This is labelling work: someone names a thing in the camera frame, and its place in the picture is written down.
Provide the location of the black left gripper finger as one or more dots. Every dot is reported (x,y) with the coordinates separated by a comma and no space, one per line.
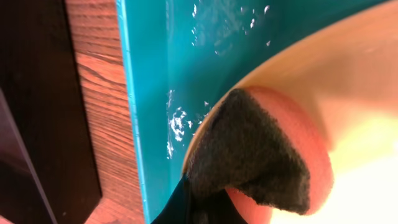
(183,208)

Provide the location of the yellow-green plate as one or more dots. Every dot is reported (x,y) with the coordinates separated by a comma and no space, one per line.
(344,78)

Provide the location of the black plastic tray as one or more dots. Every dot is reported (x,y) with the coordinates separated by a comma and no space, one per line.
(48,169)

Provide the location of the teal plastic tray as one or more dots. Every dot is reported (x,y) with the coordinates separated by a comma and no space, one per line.
(181,56)

